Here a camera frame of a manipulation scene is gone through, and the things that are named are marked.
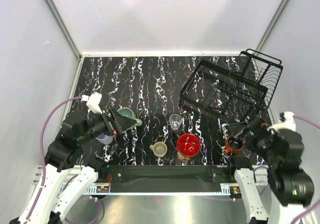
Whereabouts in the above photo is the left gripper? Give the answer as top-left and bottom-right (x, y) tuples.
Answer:
(77, 105), (137, 144)

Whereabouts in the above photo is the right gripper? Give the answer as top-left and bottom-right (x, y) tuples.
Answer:
(229, 114), (281, 165)

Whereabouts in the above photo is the orange glazed mug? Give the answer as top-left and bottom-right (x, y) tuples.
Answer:
(224, 136), (243, 155)

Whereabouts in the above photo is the small beige cup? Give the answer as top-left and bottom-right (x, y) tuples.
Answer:
(149, 142), (168, 158)

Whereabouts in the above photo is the clear drinking glass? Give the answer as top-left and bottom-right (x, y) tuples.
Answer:
(169, 114), (182, 130)

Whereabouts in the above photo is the black mug red inside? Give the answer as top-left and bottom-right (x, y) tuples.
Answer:
(173, 132), (201, 161)

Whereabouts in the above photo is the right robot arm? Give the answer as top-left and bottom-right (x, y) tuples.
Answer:
(225, 112), (319, 223)

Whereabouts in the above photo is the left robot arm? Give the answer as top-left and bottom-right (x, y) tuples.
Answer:
(10, 107), (139, 223)

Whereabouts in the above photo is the teal ceramic mug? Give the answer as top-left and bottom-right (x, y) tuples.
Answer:
(117, 107), (142, 126)

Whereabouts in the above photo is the lavender plastic cup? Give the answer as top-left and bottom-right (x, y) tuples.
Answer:
(96, 134), (113, 145)

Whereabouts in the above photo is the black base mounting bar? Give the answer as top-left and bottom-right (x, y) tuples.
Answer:
(107, 165), (236, 193)

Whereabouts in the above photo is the black wire dish rack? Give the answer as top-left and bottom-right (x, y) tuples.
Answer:
(179, 49), (284, 122)

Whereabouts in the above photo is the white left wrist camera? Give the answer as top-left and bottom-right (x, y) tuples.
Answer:
(81, 92), (102, 114)

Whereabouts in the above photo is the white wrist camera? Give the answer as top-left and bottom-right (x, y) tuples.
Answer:
(267, 111), (296, 131)
(81, 92), (102, 114)

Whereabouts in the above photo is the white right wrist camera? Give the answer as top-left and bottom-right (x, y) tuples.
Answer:
(267, 111), (296, 131)

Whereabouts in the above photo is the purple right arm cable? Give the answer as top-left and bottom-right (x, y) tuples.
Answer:
(292, 115), (320, 129)

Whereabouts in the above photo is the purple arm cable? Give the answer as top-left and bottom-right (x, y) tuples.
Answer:
(292, 115), (320, 129)
(29, 96), (83, 217)

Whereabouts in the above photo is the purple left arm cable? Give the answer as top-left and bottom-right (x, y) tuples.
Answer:
(29, 96), (83, 217)

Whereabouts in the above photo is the aluminium frame post right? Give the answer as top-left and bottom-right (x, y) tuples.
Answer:
(256, 0), (290, 52)

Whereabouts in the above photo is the aluminium frame post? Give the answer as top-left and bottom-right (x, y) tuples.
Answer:
(44, 0), (82, 60)
(256, 0), (290, 52)

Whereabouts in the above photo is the aluminium frame post left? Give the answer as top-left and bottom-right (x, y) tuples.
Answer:
(44, 0), (82, 60)

